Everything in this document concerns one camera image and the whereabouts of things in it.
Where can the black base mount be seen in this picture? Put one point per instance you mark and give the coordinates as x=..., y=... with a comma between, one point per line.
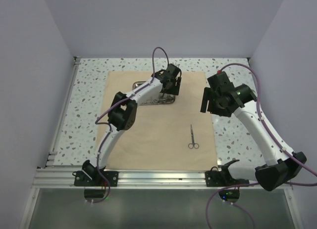
x=81, y=179
x=216, y=178

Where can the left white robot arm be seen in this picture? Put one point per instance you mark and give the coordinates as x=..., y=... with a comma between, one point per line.
x=122, y=115

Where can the left aluminium side rail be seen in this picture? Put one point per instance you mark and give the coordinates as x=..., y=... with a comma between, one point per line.
x=53, y=148

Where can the aluminium front rail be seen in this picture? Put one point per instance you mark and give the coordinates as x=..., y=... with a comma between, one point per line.
x=62, y=177

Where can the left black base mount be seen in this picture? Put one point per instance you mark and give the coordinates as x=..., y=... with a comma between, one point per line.
x=81, y=179

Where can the beige cloth wrap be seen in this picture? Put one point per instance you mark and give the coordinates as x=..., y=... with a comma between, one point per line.
x=159, y=138

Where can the steel surgical scissors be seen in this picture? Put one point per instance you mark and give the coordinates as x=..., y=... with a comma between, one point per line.
x=192, y=144

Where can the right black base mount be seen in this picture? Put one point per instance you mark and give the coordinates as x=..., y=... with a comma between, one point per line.
x=216, y=178

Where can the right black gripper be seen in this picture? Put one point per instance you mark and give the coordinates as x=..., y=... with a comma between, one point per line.
x=208, y=96

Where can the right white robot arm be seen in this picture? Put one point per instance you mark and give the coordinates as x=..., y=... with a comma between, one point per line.
x=282, y=163

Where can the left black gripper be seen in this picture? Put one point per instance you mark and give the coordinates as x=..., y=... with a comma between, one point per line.
x=175, y=90

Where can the steel instrument tray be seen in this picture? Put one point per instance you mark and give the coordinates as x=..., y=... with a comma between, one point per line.
x=159, y=99

